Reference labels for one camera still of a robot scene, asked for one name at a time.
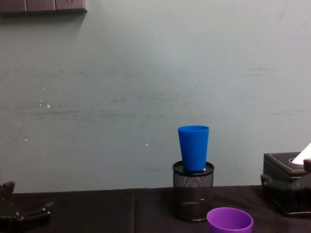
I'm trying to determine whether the white paper tissue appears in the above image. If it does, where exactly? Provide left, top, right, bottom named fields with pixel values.
left=291, top=142, right=311, bottom=166

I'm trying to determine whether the black leather tissue box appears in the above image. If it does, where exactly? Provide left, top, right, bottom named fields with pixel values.
left=263, top=152, right=311, bottom=217

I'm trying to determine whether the black table cloth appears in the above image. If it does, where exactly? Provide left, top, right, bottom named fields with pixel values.
left=0, top=185, right=311, bottom=233

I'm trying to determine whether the purple plastic cup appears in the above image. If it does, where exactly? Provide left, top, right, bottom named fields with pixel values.
left=207, top=207, right=254, bottom=233

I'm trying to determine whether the black mesh pen holder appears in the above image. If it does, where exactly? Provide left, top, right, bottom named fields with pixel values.
left=172, top=160, right=215, bottom=223

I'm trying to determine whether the blue plastic cup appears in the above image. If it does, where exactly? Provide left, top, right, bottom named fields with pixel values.
left=177, top=125, right=210, bottom=172

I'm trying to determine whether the grey wall socket panel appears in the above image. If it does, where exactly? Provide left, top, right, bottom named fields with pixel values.
left=0, top=0, right=88, bottom=16

